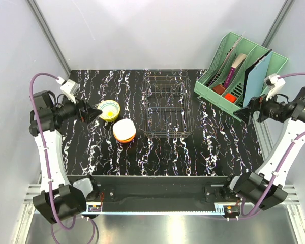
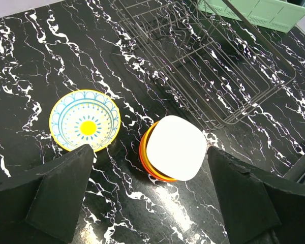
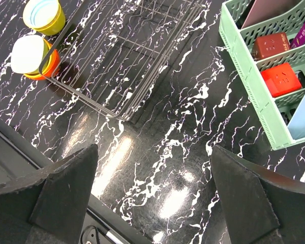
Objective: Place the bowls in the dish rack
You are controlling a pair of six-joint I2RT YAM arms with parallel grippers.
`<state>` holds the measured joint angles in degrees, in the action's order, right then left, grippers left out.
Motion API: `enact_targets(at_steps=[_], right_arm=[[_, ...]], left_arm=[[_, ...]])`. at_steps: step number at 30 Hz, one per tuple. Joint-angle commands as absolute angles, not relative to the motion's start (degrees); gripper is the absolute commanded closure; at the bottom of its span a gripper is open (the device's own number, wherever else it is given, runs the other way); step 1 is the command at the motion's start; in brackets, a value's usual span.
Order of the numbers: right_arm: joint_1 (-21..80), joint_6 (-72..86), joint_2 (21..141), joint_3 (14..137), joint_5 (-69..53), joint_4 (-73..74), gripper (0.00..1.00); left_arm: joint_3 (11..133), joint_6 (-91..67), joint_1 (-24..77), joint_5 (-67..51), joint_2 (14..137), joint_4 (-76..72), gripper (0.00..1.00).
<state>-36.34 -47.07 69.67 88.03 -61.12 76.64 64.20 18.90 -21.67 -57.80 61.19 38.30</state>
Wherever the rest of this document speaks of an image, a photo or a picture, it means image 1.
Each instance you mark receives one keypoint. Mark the red brown box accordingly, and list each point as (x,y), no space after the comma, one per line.
(219,89)

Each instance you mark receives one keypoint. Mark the white bowl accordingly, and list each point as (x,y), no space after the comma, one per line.
(124,129)

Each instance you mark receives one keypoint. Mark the light blue folder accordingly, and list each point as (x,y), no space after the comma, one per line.
(256,81)

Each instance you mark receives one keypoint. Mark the lime green bowl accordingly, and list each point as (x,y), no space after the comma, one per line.
(110,116)

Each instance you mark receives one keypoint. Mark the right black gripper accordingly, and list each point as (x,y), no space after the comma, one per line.
(259,104)

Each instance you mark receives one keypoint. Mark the black clipboard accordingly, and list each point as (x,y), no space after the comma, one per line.
(254,73)

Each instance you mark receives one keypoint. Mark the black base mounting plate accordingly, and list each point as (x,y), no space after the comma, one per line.
(164,194)

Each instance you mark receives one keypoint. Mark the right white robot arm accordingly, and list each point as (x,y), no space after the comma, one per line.
(265,186)

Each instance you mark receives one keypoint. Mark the orange bowl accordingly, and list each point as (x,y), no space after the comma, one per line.
(125,141)

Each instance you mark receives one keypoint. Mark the purple book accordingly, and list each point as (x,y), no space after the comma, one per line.
(237,62)

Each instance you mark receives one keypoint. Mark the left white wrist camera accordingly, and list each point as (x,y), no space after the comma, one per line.
(69,88)

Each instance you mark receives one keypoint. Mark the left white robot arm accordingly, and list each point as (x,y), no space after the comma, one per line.
(59,199)

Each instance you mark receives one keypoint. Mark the wire dish rack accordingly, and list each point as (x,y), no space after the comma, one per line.
(166,105)

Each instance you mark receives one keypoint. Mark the orange red box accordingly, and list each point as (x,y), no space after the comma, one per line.
(230,97)

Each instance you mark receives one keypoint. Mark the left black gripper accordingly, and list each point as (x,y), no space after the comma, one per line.
(89,114)

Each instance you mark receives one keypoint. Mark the green file organizer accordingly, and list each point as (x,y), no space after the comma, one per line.
(229,48)

